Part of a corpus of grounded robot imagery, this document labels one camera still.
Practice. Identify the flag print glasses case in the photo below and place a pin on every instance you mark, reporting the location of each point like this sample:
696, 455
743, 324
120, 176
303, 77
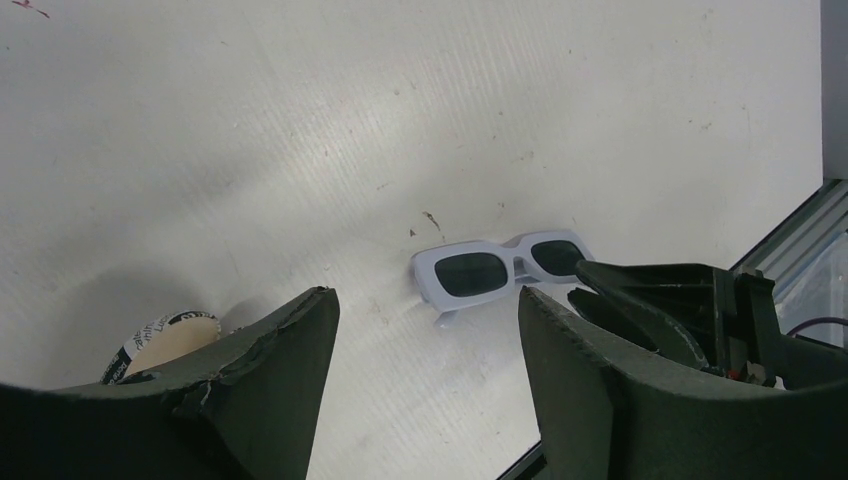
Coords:
161, 341

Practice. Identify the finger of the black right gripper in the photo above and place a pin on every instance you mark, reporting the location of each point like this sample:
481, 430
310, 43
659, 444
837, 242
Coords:
673, 322
649, 285

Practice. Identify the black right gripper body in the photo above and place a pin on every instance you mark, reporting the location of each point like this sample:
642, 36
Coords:
749, 345

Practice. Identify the aluminium frame rail front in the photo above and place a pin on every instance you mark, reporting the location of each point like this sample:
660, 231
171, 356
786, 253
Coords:
802, 236

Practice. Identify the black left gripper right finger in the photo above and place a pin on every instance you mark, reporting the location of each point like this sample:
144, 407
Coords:
609, 409

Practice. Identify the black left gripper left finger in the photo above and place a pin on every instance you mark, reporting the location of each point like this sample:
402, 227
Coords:
244, 407

